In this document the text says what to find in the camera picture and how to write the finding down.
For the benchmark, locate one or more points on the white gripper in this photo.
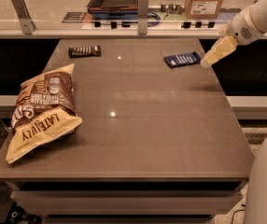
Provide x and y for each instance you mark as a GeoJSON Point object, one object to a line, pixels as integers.
{"type": "Point", "coordinates": [241, 28]}

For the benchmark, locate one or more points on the blue rxbar blueberry bar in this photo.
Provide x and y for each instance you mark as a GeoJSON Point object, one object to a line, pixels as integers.
{"type": "Point", "coordinates": [183, 59]}

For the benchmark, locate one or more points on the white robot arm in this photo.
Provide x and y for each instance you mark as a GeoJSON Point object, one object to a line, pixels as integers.
{"type": "Point", "coordinates": [256, 196]}

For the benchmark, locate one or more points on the dark chocolate rxbar bar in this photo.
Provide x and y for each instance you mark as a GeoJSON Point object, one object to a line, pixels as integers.
{"type": "Point", "coordinates": [86, 51]}

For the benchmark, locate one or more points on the brown Late July chip bag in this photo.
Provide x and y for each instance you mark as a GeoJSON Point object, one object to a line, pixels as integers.
{"type": "Point", "coordinates": [44, 112]}

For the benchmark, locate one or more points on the cardboard box with label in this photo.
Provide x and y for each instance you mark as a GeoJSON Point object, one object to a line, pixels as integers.
{"type": "Point", "coordinates": [202, 9]}

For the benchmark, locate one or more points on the grey table drawer front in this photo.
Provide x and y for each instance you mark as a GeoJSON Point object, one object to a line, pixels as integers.
{"type": "Point", "coordinates": [161, 203]}

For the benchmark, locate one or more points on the middle metal glass bracket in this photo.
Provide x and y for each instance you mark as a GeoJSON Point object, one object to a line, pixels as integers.
{"type": "Point", "coordinates": [142, 17]}

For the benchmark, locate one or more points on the metal glass bracket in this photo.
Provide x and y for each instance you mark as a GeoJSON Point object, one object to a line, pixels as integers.
{"type": "Point", "coordinates": [142, 17]}
{"type": "Point", "coordinates": [26, 22]}

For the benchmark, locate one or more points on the left metal glass bracket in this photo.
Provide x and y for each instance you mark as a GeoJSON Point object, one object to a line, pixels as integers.
{"type": "Point", "coordinates": [26, 22]}

